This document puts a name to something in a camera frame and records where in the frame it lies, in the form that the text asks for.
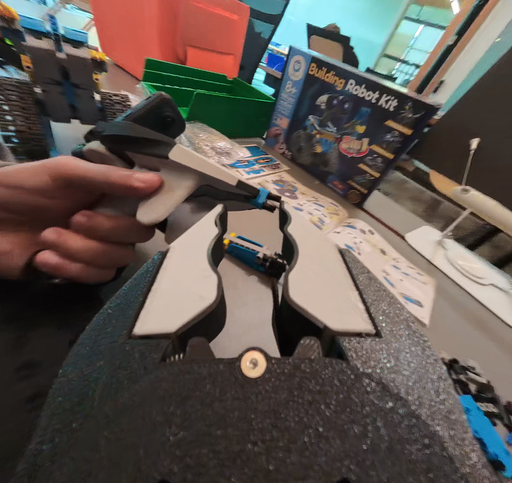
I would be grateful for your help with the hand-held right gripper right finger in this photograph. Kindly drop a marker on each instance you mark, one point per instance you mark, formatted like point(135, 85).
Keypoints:
point(324, 287)

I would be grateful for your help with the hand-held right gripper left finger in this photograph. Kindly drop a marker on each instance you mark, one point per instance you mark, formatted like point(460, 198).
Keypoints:
point(180, 291)

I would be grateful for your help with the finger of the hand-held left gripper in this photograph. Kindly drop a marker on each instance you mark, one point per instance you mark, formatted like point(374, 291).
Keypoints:
point(200, 167)

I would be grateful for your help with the small blue connector piece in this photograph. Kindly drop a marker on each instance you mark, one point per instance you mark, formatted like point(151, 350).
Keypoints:
point(260, 199)

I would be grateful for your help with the black wheel blue beam assembly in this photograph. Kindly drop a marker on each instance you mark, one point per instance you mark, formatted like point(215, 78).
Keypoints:
point(256, 255)

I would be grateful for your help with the pile of small building pieces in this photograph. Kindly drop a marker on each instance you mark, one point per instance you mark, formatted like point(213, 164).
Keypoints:
point(480, 391)

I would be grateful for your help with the grey desk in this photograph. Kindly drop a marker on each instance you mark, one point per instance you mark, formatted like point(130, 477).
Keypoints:
point(392, 211)
point(248, 323)

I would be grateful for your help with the person's left hand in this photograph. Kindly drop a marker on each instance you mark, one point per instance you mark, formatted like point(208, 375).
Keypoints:
point(60, 195)

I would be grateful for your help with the clear bubble wrap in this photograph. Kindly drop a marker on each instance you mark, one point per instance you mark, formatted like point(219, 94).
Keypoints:
point(208, 141)

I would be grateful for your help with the blue sticker sheet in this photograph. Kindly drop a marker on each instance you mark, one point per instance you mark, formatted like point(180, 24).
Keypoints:
point(256, 161)

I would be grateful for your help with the open instruction booklet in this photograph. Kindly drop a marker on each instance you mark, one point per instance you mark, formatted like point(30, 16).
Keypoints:
point(360, 243)

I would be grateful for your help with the green container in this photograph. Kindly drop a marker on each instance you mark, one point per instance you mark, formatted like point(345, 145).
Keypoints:
point(224, 107)

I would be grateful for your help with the tracked robot model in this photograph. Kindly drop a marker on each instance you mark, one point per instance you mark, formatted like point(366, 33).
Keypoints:
point(60, 91)

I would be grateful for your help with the orange plastic case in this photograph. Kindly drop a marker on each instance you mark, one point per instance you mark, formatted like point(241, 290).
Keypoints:
point(140, 23)

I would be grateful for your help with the white folding stand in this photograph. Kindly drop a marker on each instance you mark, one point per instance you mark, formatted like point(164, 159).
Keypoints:
point(460, 259)

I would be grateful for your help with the dark blue toy box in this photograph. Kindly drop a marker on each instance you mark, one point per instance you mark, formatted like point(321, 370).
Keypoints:
point(340, 131)

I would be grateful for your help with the black office chair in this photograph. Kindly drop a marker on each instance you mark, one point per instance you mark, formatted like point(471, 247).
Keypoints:
point(260, 23)

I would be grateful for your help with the tan wooden board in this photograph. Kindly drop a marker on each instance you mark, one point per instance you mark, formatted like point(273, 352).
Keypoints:
point(440, 181)

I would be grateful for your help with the black flat device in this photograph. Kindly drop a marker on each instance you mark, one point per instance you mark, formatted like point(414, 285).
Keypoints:
point(472, 131)

